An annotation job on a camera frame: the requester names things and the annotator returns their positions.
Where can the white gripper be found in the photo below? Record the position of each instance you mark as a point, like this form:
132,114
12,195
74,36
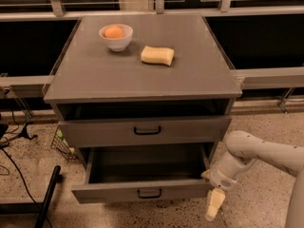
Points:
221,177

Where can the grey drawer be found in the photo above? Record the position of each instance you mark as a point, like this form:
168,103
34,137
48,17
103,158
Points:
123,132
144,173

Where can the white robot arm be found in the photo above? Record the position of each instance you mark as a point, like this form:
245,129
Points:
242,151

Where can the grey drawer cabinet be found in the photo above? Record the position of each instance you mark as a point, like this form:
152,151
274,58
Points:
94,82

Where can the yellow sponge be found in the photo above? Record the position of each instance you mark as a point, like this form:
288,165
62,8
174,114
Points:
157,55

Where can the black metal bar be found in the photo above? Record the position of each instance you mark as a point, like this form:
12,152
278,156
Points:
40,209

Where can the white ceramic bowl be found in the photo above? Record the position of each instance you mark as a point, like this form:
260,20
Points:
117,44

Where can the orange fruit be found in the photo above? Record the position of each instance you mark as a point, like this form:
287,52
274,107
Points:
114,32

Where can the black tripod stand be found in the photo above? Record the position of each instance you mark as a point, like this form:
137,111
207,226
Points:
4,129

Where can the grey window rail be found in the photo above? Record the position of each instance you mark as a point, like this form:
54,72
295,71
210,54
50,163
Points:
261,78

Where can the wire basket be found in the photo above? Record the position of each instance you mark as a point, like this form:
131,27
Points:
60,144

